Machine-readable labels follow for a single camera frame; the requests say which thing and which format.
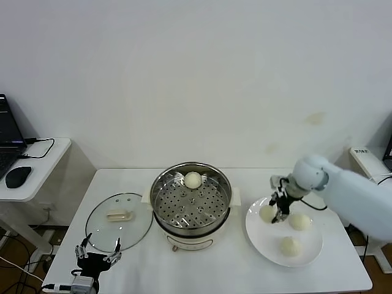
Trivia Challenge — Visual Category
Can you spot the white steamed baozi bun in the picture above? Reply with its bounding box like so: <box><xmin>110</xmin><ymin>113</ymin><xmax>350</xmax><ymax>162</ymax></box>
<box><xmin>258</xmin><ymin>205</ymin><xmax>276</xmax><ymax>224</ymax></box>
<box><xmin>289</xmin><ymin>213</ymin><xmax>313</xmax><ymax>232</ymax></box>
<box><xmin>184</xmin><ymin>171</ymin><xmax>203</xmax><ymax>189</ymax></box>
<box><xmin>279</xmin><ymin>236</ymin><xmax>303</xmax><ymax>257</ymax></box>

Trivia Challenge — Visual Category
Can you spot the white round plate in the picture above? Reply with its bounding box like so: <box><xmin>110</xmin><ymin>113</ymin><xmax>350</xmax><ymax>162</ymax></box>
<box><xmin>244</xmin><ymin>195</ymin><xmax>324</xmax><ymax>268</ymax></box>

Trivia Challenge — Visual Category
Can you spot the cream electric cooking pot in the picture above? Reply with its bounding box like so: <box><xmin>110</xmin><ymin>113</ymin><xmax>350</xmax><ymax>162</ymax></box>
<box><xmin>141</xmin><ymin>186</ymin><xmax>243</xmax><ymax>254</ymax></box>

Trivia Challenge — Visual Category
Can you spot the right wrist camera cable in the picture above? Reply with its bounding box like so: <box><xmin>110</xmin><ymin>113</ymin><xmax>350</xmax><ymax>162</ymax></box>
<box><xmin>300</xmin><ymin>198</ymin><xmax>328</xmax><ymax>211</ymax></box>

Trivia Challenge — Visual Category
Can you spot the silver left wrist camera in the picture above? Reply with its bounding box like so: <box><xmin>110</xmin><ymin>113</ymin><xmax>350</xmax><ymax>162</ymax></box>
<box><xmin>70</xmin><ymin>274</ymin><xmax>94</xmax><ymax>290</ymax></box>

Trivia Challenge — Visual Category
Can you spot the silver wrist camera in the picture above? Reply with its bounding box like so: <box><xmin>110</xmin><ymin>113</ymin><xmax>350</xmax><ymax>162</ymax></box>
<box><xmin>70</xmin><ymin>274</ymin><xmax>94</xmax><ymax>290</ymax></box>
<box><xmin>270</xmin><ymin>175</ymin><xmax>290</xmax><ymax>189</ymax></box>

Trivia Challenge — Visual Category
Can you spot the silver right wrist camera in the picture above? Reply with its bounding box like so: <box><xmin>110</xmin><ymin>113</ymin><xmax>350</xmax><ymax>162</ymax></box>
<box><xmin>270</xmin><ymin>175</ymin><xmax>290</xmax><ymax>189</ymax></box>

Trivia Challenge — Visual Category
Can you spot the white floor cable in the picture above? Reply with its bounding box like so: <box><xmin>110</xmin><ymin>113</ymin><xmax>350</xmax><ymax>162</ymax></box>
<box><xmin>0</xmin><ymin>255</ymin><xmax>45</xmax><ymax>281</ymax></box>

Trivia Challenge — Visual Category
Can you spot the black computer mouse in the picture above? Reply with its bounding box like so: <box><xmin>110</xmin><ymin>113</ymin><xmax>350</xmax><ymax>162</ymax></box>
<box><xmin>5</xmin><ymin>165</ymin><xmax>32</xmax><ymax>189</ymax></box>

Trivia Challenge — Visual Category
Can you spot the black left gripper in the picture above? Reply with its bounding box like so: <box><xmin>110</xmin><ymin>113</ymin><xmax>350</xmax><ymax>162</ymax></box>
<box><xmin>74</xmin><ymin>233</ymin><xmax>123</xmax><ymax>277</ymax></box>

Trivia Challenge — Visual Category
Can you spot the stainless steel steamer basket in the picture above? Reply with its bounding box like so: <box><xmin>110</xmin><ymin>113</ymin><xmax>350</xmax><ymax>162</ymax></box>
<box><xmin>151</xmin><ymin>161</ymin><xmax>233</xmax><ymax>230</ymax></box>

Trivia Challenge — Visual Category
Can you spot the glass pot lid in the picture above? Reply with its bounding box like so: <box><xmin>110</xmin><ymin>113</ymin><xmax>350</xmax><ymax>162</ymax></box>
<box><xmin>85</xmin><ymin>192</ymin><xmax>154</xmax><ymax>253</ymax></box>

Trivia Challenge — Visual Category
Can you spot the black laptop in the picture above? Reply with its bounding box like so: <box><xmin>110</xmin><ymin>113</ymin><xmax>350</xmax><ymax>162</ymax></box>
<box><xmin>0</xmin><ymin>93</ymin><xmax>28</xmax><ymax>181</ymax></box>

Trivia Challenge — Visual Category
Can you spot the black box on side table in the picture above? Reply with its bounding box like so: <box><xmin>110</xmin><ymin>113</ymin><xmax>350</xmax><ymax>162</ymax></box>
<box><xmin>383</xmin><ymin>146</ymin><xmax>392</xmax><ymax>172</ymax></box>

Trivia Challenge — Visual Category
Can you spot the white side table with laptop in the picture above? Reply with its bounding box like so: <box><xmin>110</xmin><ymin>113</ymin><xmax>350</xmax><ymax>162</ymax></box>
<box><xmin>0</xmin><ymin>137</ymin><xmax>96</xmax><ymax>255</ymax></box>

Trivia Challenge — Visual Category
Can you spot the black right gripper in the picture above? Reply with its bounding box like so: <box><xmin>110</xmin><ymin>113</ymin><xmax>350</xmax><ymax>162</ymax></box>
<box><xmin>268</xmin><ymin>187</ymin><xmax>300</xmax><ymax>224</ymax></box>

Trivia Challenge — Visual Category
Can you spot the black laptop usb cable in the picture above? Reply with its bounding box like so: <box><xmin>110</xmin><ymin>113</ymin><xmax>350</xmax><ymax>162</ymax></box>
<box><xmin>17</xmin><ymin>137</ymin><xmax>56</xmax><ymax>159</ymax></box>

